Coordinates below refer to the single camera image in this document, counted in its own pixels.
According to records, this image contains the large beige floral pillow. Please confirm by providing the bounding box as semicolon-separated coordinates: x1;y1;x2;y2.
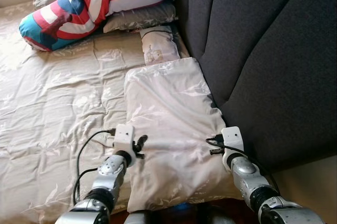
125;57;248;213

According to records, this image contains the dark bin with blue rim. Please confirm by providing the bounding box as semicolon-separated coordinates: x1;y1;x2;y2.
171;201;198;213

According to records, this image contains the grey left robot leg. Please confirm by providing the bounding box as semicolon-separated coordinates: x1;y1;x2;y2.
124;211;158;224

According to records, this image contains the beige floral bed sheet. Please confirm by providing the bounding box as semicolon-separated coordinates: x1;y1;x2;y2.
0;1;211;224

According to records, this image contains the small printed beige pillow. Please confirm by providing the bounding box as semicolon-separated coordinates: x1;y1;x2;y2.
140;26;182;66

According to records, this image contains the dark grey padded headboard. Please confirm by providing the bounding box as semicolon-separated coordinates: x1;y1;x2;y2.
171;0;337;175

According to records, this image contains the flat beige floral pillow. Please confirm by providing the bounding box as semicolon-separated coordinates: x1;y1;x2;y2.
103;1;179;34

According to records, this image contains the red white blue bolster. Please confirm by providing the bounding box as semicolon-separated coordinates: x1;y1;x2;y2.
19;0;173;52

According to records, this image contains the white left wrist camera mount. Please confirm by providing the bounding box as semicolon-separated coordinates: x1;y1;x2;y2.
114;124;136;154

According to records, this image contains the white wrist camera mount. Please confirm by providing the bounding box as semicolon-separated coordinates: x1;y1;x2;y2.
221;126;245;155
114;124;136;154

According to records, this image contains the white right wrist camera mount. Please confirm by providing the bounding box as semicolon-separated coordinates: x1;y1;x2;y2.
221;126;245;155

